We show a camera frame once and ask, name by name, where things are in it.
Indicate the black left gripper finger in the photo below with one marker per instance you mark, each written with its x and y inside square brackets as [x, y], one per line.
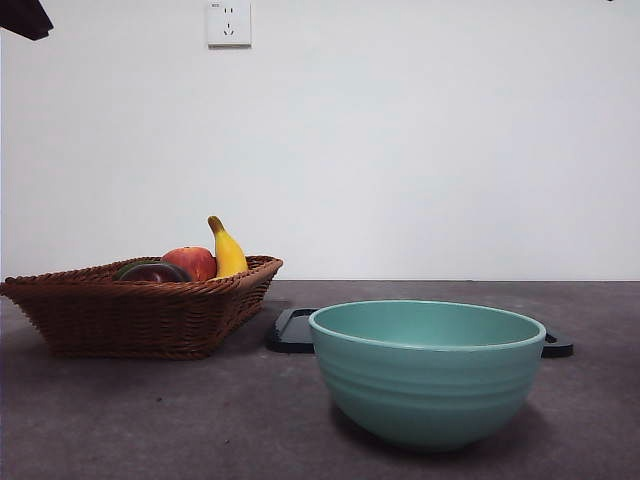
[25, 17]

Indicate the black rectangular tray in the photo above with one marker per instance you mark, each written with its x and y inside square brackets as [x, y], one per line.
[287, 335]

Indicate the white wall socket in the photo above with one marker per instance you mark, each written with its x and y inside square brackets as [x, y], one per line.
[230, 25]

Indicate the dark purple plum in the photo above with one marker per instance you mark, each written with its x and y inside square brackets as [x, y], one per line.
[155, 275]

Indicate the brown wicker basket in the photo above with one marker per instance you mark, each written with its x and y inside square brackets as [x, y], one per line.
[125, 320]

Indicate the green avocado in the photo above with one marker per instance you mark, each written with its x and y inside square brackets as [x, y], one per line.
[122, 269]

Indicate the teal ribbed bowl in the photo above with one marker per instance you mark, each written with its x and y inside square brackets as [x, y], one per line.
[425, 395]

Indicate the red yellow apple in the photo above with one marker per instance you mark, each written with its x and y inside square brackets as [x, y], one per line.
[192, 260]

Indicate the yellow banana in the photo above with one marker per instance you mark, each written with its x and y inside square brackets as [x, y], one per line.
[229, 255]

